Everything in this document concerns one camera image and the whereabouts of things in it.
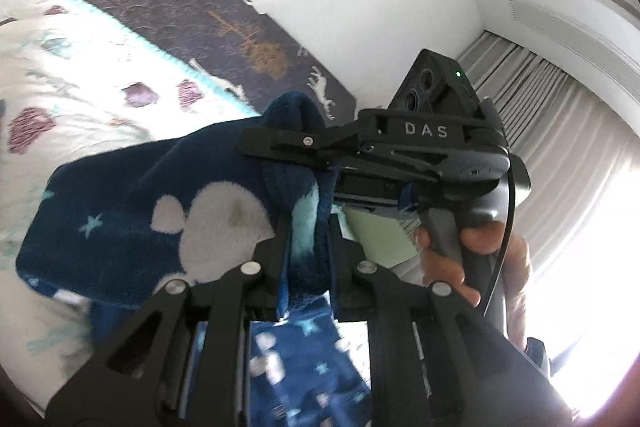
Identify white patterned blanket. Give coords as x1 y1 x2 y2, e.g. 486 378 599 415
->
0 0 262 410

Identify blue star-print fleece garment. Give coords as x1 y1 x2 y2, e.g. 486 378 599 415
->
15 91 375 427

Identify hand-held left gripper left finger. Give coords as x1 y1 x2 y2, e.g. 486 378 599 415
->
44 213 295 427

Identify person's right hand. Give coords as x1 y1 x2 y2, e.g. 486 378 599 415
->
414 224 533 308

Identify white ceiling air vent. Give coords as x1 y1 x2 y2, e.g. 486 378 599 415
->
509 0 640 78

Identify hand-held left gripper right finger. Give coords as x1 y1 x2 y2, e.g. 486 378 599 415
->
326 217 573 427

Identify dark dinosaur-print bed sheet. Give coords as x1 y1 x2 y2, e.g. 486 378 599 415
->
27 0 359 124

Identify person's right forearm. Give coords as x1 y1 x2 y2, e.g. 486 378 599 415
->
501 297 539 349

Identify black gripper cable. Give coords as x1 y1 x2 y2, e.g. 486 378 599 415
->
477 152 519 318

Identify grey curtain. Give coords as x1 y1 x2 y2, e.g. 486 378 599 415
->
456 31 640 290

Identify light green cloth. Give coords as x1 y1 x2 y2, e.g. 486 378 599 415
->
344 209 419 266

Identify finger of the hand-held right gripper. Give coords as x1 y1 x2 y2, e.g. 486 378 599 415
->
237 125 362 171

